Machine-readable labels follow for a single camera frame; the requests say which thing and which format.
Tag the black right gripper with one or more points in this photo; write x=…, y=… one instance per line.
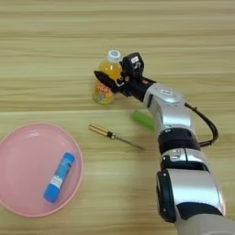
x=136, y=87

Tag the orange juice bottle white cap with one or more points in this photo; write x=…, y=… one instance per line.
x=105, y=91

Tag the blue glue stick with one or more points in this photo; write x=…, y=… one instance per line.
x=59, y=177

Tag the round pink plate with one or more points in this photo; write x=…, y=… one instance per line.
x=27, y=171

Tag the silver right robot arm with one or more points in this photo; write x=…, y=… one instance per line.
x=180, y=159

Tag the small black box white label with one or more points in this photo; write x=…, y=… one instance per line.
x=133, y=64

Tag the green flat stick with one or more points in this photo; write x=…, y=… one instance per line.
x=143, y=120

